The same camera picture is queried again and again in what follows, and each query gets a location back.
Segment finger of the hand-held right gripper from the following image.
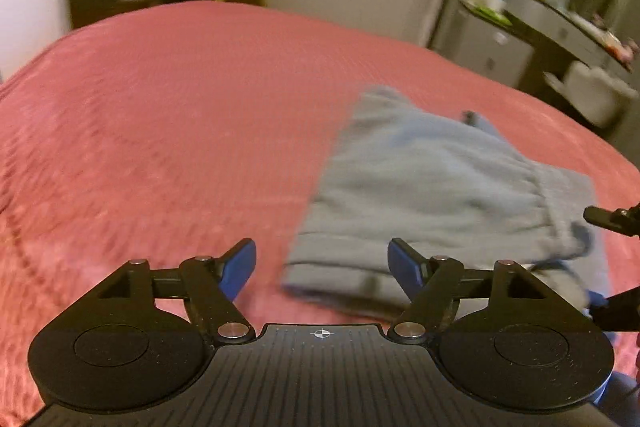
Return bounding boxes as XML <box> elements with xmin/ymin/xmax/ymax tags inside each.
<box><xmin>583</xmin><ymin>202</ymin><xmax>640</xmax><ymax>239</ymax></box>
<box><xmin>589</xmin><ymin>286</ymin><xmax>640</xmax><ymax>334</ymax></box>

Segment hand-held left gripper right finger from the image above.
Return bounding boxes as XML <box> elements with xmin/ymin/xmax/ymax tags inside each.
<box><xmin>387</xmin><ymin>237</ymin><xmax>549</xmax><ymax>344</ymax></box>

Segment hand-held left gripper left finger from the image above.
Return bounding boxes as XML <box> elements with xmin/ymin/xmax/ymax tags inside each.
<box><xmin>97</xmin><ymin>238</ymin><xmax>258</xmax><ymax>344</ymax></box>

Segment grey fleece pants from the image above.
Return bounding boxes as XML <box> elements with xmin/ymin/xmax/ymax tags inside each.
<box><xmin>281</xmin><ymin>84</ymin><xmax>612</xmax><ymax>314</ymax></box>

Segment white shell-shaped chair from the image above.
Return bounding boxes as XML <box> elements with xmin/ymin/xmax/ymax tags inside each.
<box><xmin>544</xmin><ymin>60</ymin><xmax>639</xmax><ymax>128</ymax></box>

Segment red ribbed blanket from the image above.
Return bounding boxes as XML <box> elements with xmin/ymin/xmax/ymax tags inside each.
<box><xmin>0</xmin><ymin>1</ymin><xmax>640</xmax><ymax>427</ymax></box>

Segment dark vanity desk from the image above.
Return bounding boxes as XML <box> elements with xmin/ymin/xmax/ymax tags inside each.
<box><xmin>509</xmin><ymin>0</ymin><xmax>640</xmax><ymax>80</ymax></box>

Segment grey small cabinet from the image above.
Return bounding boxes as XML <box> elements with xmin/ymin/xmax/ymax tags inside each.
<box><xmin>457</xmin><ymin>0</ymin><xmax>537</xmax><ymax>88</ymax></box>

